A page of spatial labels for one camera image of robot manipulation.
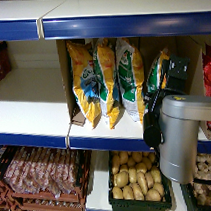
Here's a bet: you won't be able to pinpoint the yellow green crisps bag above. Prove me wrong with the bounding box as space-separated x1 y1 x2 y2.
143 47 174 108
91 37 123 131
114 35 149 127

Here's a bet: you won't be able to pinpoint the white garlic pile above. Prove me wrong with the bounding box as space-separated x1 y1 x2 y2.
190 152 211 208

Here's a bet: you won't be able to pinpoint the wide white shelf blue edge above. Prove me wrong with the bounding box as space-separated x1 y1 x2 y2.
37 0 211 44
64 93 211 163

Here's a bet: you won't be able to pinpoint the narrow white shelf blue edge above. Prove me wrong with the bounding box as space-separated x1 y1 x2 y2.
0 0 70 42
0 64 74 153

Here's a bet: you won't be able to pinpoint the open cardboard display box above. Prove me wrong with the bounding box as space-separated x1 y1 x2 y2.
55 32 187 129

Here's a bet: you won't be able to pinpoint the red snack bag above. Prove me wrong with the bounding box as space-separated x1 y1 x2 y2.
201 43 211 133

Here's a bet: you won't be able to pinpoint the yellow potato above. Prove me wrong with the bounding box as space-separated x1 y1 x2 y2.
126 157 138 169
145 188 164 203
127 167 139 185
113 170 131 189
131 151 145 164
119 163 130 174
122 185 135 201
118 150 131 165
132 183 145 202
136 170 149 197
150 166 163 184
110 155 122 176
112 185 124 200
135 161 149 175

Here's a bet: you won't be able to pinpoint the brown plastic crate stack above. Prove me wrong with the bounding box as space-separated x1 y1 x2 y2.
0 139 96 211

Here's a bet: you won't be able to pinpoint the yellow crisps bag blue print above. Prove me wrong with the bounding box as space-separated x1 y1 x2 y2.
65 38 104 130

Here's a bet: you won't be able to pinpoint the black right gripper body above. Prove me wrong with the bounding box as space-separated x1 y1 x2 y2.
138 53 196 154

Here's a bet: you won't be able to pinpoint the black potato crate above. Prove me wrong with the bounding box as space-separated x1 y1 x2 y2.
105 147 174 211

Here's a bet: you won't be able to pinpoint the pink netted shallot bags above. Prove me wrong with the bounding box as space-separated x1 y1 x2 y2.
2 144 82 202

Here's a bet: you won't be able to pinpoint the black garlic crate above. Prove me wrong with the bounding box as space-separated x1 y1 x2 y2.
178 152 211 211

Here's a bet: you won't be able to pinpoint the white shelf joint strip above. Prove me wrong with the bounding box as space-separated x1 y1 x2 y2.
36 18 46 40
64 133 72 150

